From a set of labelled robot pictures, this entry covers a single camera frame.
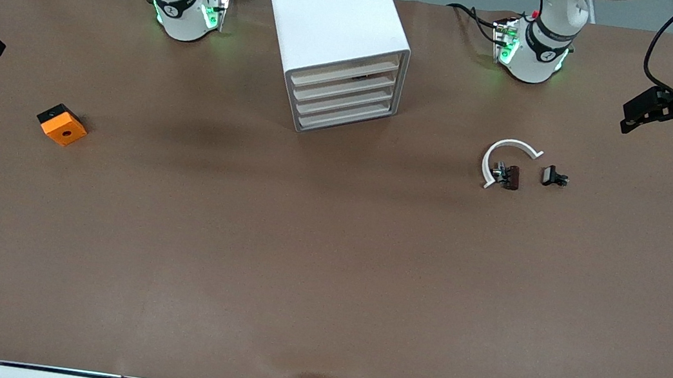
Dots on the small black clip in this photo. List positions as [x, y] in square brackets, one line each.
[549, 175]

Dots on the orange and black block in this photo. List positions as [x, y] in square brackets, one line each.
[64, 130]

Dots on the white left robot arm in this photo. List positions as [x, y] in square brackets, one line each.
[536, 53]

